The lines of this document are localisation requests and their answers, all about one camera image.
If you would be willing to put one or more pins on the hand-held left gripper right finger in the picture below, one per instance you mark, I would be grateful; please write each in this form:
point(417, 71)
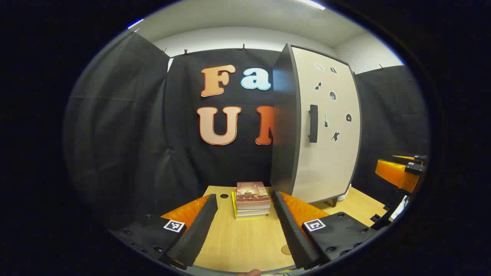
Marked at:
point(291, 234)

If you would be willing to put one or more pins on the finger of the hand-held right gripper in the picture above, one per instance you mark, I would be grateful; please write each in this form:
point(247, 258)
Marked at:
point(410, 157)
point(391, 172)

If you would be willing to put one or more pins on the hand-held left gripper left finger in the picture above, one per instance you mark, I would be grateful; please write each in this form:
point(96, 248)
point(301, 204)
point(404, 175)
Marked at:
point(195, 230)

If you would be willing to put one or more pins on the round brown coaster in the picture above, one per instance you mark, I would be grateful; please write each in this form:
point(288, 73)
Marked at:
point(285, 250)

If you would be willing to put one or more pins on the grey cabinet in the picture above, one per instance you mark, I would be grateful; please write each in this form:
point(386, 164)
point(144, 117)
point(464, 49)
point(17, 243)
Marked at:
point(285, 134)

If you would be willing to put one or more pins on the white-edged book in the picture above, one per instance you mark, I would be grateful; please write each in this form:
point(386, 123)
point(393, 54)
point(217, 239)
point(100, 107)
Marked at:
point(253, 207)
point(252, 213)

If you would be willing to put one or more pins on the black table clamp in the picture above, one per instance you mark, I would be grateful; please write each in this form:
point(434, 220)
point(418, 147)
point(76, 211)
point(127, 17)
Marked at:
point(378, 217)

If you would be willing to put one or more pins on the small white object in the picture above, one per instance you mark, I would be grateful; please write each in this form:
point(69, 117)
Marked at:
point(342, 195)

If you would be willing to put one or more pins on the black backdrop cloth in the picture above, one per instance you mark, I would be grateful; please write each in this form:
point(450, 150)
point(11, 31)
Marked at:
point(115, 134)

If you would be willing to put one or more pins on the ceiling light strip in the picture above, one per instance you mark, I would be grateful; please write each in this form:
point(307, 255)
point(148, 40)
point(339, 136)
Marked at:
point(135, 23)
point(311, 4)

